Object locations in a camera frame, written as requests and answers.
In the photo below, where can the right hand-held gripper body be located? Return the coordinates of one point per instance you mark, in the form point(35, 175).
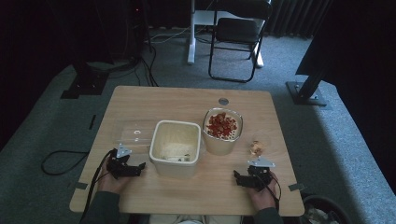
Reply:
point(260, 175)

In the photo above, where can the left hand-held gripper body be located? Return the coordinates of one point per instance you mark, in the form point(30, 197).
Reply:
point(120, 165)

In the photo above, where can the clear plastic lid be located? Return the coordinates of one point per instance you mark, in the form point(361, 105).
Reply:
point(134, 133)

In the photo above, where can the small food crumbs pile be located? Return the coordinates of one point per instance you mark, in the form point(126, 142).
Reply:
point(259, 145)

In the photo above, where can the round clear-rimmed beige bowl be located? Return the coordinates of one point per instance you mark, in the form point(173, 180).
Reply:
point(221, 143)

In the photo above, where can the cream square plastic bin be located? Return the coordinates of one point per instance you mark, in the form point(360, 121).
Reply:
point(176, 149)

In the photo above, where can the red dried fruit pieces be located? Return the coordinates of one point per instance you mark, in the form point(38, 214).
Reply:
point(221, 126)

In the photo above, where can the person's left hand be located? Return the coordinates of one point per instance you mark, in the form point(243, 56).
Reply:
point(112, 183)

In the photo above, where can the person's right hand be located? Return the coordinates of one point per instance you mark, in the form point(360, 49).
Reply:
point(263, 197)

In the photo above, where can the white scraps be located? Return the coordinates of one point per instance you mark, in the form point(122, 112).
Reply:
point(177, 158)

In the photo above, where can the grey tape strip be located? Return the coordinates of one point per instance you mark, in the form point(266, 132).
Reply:
point(78, 185)
point(296, 187)

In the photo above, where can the small black floor strip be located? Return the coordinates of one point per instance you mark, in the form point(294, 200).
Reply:
point(92, 122)

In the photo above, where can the grey round table grommet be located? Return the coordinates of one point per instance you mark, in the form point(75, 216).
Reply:
point(223, 101)

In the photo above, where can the black round waste basket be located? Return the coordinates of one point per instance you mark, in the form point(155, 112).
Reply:
point(327, 211)

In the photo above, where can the black stand with square base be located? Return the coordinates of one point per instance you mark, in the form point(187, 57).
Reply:
point(84, 81)

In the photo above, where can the black stand with bolted base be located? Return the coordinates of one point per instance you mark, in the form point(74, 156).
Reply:
point(306, 93)

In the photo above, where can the black folding chair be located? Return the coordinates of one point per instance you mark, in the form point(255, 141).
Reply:
point(238, 31)

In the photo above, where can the dark pleated curtain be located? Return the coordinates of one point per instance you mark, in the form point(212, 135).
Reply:
point(295, 17)

